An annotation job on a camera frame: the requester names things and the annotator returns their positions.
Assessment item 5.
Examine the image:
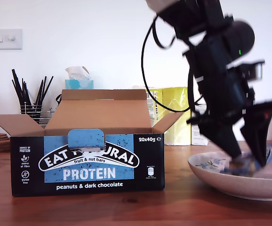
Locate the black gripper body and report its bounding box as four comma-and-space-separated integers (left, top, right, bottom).
187, 69, 272, 125

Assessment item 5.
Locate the blue Eat Natural snack bar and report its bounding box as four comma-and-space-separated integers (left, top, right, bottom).
220, 141, 272, 176

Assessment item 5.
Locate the white printed carton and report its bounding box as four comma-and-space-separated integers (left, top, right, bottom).
191, 105, 209, 145

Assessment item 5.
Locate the white plate with blue flowers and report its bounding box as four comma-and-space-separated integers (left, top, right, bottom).
187, 152, 272, 201

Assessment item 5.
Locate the Eat Natural carton box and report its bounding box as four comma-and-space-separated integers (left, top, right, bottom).
0, 89, 184, 197

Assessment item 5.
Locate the turquoise tissue box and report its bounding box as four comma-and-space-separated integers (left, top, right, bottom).
64, 79, 94, 90

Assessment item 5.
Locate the yellow plastic-wrapped pack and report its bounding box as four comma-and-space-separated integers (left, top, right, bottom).
130, 86, 192, 146

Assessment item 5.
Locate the white tissue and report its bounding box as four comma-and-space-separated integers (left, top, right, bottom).
64, 66, 91, 81

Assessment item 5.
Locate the black stick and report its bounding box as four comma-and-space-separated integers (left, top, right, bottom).
37, 76, 47, 105
33, 79, 44, 106
21, 78, 30, 105
11, 79, 25, 113
40, 75, 54, 105
11, 69, 32, 108

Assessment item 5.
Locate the black cable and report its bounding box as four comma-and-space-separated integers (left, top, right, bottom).
187, 68, 199, 116
151, 16, 177, 49
140, 14, 206, 113

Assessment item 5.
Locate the chrome wire holder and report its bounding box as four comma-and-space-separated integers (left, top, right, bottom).
19, 101, 58, 127

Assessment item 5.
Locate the white light switch plate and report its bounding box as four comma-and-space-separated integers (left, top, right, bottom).
0, 28, 23, 50

